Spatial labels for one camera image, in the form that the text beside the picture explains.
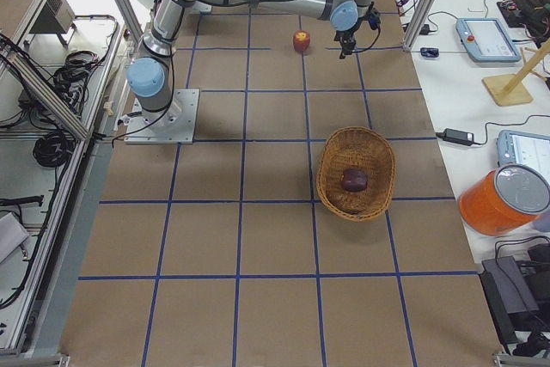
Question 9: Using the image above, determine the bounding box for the teach pendant upper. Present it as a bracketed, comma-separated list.
[455, 18, 522, 63]

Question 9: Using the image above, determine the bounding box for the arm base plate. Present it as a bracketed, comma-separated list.
[124, 89, 199, 144]

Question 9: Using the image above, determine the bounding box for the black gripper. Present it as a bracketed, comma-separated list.
[333, 2, 381, 59]

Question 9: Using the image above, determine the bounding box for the red yellow apple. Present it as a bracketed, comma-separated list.
[292, 30, 311, 53]

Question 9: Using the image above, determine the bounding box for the black power brick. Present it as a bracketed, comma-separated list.
[442, 128, 475, 146]

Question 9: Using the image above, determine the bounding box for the dark purple apple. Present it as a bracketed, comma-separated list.
[340, 168, 368, 193]

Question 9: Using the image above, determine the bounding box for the wooden stand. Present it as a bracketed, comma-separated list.
[482, 40, 549, 107]

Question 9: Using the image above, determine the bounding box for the wicker basket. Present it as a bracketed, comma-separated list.
[316, 126, 396, 222]

